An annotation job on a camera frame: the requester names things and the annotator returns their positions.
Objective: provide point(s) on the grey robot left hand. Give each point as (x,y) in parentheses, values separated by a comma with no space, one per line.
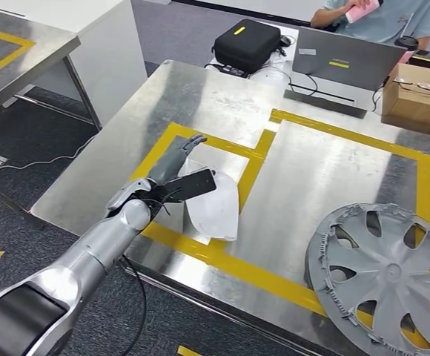
(170,159)

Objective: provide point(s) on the person's hand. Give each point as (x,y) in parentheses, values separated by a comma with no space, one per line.
(356,4)

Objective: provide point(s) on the pink item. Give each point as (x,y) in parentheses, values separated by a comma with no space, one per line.
(363,12)

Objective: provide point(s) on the white curved car part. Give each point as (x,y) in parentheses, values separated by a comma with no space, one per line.
(215,211)

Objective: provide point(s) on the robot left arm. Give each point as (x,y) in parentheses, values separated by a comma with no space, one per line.
(89,245)

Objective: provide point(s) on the person's forearm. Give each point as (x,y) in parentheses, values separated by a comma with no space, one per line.
(326,18)

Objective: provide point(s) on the steel workbench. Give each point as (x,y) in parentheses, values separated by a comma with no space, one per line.
(207,98)

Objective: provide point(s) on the yellow tape small rectangle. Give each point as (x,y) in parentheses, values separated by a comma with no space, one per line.
(152,152)

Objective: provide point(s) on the grey laptop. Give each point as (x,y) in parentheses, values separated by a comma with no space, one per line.
(348,59)

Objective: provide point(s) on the person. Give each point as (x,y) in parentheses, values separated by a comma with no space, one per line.
(397,19)

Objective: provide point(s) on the pink bottle with black lid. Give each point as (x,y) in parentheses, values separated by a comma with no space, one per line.
(406,43)

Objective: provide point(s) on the black computer mouse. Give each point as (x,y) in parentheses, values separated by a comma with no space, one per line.
(285,41)

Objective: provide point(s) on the black device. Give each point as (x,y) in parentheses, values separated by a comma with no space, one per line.
(426,60)

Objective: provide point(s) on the white desk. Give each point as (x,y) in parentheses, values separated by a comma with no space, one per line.
(287,66)

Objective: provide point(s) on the eyeglasses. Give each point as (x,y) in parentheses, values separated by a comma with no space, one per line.
(426,88)

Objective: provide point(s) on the white cabinet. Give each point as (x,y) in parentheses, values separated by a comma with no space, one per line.
(111,59)

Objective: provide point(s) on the brown cardboard box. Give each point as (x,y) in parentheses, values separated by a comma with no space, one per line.
(415,110)

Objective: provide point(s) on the yellow tape large rectangle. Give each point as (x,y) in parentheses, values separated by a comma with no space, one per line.
(348,136)

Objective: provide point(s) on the black zipper case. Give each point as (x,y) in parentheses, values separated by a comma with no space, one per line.
(244,46)

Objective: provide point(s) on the steel table with yellow tape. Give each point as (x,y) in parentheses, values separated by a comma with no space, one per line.
(14,64)

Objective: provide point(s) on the grey wheel hubcap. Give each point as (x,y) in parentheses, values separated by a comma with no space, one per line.
(393,272)

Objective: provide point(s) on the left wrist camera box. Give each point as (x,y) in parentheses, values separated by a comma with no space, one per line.
(196,184)

